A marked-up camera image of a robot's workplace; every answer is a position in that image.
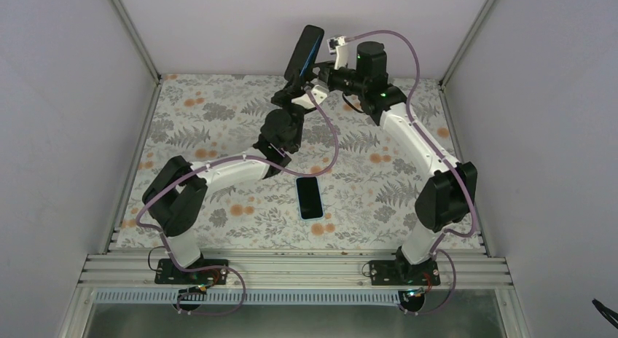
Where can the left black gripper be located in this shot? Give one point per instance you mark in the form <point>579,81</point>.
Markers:
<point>286,92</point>

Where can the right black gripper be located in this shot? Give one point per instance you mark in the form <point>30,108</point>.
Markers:
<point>324,73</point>

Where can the black phone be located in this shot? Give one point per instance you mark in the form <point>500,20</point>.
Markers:
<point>305,53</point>

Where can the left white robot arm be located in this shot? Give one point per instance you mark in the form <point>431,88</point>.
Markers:
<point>176,195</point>

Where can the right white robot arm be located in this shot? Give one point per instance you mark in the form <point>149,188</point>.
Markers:
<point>447,196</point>

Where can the floral patterned table mat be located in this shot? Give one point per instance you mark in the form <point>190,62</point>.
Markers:
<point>368,184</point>

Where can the black object at corner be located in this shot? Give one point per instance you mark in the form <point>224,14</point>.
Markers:
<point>606,312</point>

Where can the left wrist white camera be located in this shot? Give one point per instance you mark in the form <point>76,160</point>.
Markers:
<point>311,98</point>

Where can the wrist white camera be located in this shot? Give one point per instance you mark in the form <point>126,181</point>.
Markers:
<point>311,98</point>
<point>337,46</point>

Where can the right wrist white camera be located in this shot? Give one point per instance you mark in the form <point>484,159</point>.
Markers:
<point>337,46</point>

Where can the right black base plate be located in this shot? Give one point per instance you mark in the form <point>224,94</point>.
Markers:
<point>396,273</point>

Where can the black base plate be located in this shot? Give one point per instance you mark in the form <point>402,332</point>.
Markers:
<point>168,273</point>
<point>396,273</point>

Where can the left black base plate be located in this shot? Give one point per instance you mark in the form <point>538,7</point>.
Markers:
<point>168,273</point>

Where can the perforated grey cable tray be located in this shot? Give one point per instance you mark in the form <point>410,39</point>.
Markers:
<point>259,296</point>

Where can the aluminium front rail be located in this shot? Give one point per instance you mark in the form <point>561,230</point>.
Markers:
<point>464,270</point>

